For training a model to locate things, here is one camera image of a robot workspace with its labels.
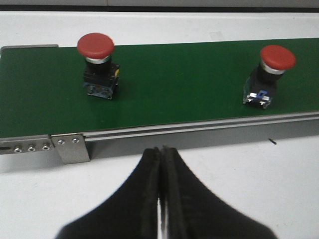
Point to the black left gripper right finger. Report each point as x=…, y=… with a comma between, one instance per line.
x=190, y=210

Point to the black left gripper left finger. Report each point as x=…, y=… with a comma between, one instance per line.
x=130, y=213

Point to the red mushroom button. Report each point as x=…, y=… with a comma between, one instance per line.
x=101, y=75

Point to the push button base edge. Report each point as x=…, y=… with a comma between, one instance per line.
x=261, y=86

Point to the green conveyor belt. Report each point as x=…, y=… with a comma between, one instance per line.
x=160, y=86

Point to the aluminium conveyor side rail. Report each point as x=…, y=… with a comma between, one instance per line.
x=78, y=147

